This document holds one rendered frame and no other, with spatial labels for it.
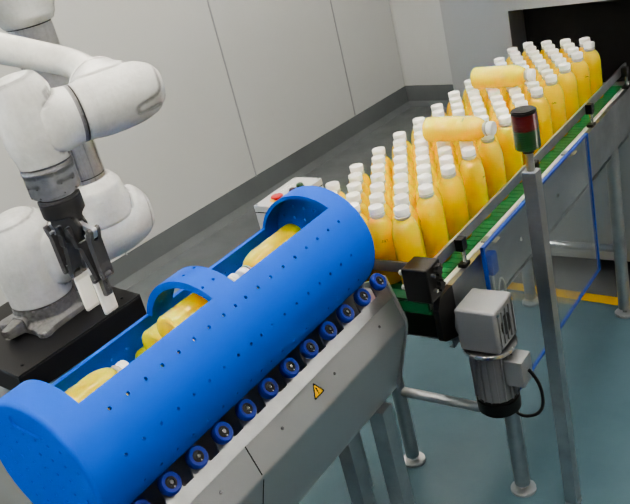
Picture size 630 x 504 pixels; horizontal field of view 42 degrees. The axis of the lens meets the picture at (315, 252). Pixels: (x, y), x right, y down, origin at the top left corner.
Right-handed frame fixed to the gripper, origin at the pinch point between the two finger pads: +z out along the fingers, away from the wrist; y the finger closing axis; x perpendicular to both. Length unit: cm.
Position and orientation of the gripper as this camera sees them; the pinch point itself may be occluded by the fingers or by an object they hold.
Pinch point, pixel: (96, 294)
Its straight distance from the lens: 156.7
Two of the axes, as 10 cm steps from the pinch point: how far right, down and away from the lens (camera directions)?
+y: 8.0, 0.7, -6.0
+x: 5.6, -4.6, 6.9
